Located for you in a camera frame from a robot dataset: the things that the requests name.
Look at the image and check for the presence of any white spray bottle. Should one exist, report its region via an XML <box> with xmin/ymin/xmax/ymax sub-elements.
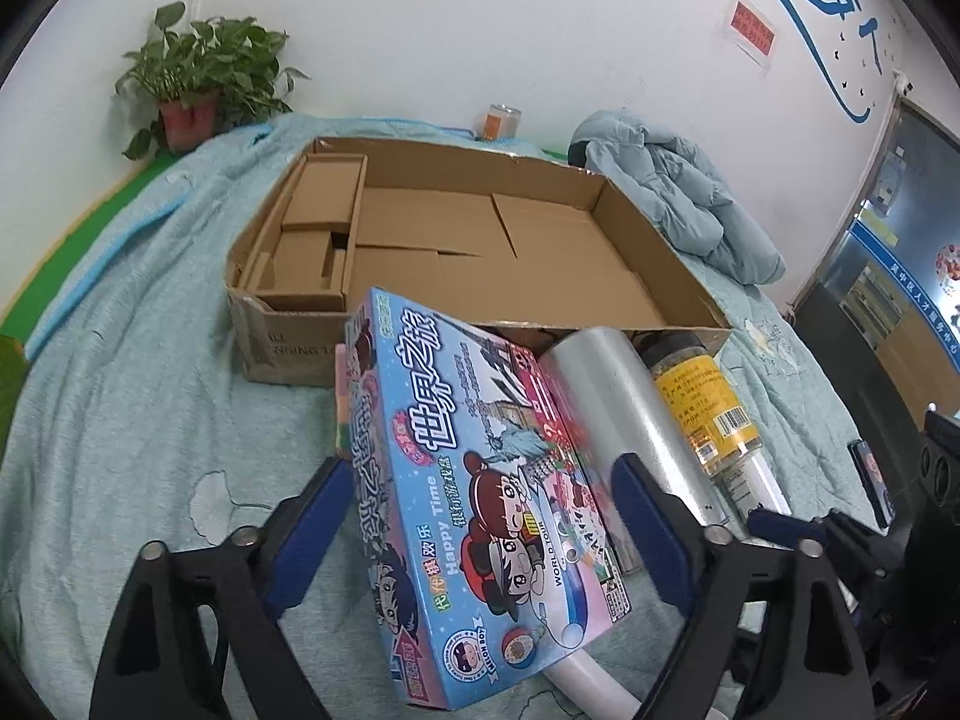
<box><xmin>713</xmin><ymin>449</ymin><xmax>793</xmax><ymax>523</ymax></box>

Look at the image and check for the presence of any yellow label glass jar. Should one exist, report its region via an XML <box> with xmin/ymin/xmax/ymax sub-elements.
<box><xmin>640</xmin><ymin>332</ymin><xmax>761</xmax><ymax>476</ymax></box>

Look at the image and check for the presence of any colourful cartoon game box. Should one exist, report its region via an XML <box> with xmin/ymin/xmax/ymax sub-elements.
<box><xmin>345</xmin><ymin>289</ymin><xmax>631</xmax><ymax>710</ymax></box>

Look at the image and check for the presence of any silver metal tin can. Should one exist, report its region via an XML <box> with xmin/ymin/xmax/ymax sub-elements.
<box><xmin>539</xmin><ymin>327</ymin><xmax>727</xmax><ymax>574</ymax></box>

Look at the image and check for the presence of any white handheld device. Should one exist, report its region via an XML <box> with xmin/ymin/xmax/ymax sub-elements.
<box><xmin>544</xmin><ymin>650</ymin><xmax>641</xmax><ymax>720</ymax></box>

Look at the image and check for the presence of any pastel rubiks cube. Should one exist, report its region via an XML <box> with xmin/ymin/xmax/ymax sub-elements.
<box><xmin>335</xmin><ymin>343</ymin><xmax>352</xmax><ymax>460</ymax></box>

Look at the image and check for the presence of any dark smartphone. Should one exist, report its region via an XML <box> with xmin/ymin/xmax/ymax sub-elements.
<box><xmin>848</xmin><ymin>439</ymin><xmax>895</xmax><ymax>530</ymax></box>

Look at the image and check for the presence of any glass door with blue stripe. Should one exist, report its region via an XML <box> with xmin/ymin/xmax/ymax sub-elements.
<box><xmin>794</xmin><ymin>99</ymin><xmax>958</xmax><ymax>424</ymax></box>

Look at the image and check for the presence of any light blue folded jacket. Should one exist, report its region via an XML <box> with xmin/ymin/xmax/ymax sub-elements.
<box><xmin>568</xmin><ymin>109</ymin><xmax>786</xmax><ymax>286</ymax></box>

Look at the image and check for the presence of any large shallow cardboard box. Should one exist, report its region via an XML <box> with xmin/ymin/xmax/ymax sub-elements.
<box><xmin>224</xmin><ymin>138</ymin><xmax>731</xmax><ymax>387</ymax></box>

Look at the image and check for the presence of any potted green plant red pot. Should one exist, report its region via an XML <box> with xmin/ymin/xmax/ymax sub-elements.
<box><xmin>114</xmin><ymin>0</ymin><xmax>309</xmax><ymax>161</ymax></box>

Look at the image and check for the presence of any red wall notice sign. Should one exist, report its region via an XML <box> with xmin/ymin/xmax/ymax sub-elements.
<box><xmin>709</xmin><ymin>0</ymin><xmax>778</xmax><ymax>78</ymax></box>

